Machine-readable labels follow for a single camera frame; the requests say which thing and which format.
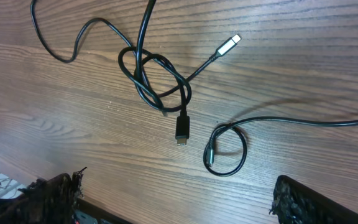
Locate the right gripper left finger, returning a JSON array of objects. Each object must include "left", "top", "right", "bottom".
[{"left": 0, "top": 169, "right": 84, "bottom": 224}]

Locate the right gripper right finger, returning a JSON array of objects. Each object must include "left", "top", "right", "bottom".
[{"left": 269, "top": 175, "right": 358, "bottom": 224}]

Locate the thin black usb cable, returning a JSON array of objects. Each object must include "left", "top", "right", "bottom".
[{"left": 29, "top": 0, "right": 193, "bottom": 147}]

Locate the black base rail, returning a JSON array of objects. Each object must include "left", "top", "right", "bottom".
[{"left": 72, "top": 199, "right": 131, "bottom": 224}]

